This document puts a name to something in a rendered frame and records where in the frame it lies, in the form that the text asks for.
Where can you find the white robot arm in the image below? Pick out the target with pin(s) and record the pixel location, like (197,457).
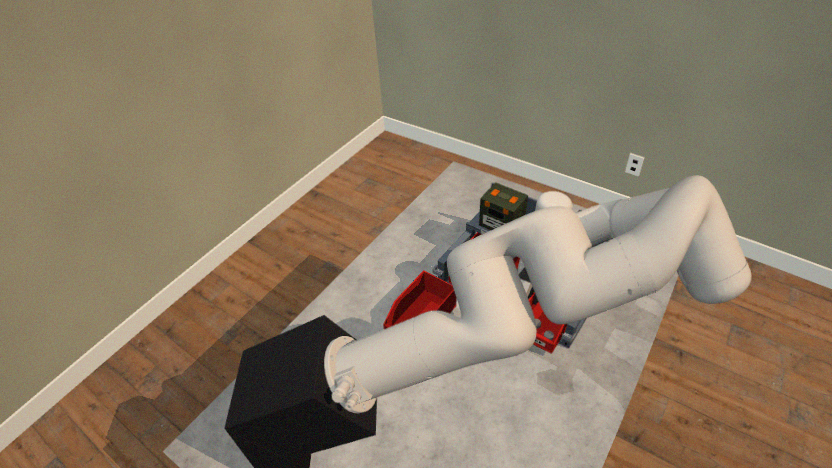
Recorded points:
(571,279)

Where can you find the dark green case with orange latches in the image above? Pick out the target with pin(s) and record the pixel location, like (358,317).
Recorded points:
(500,205)

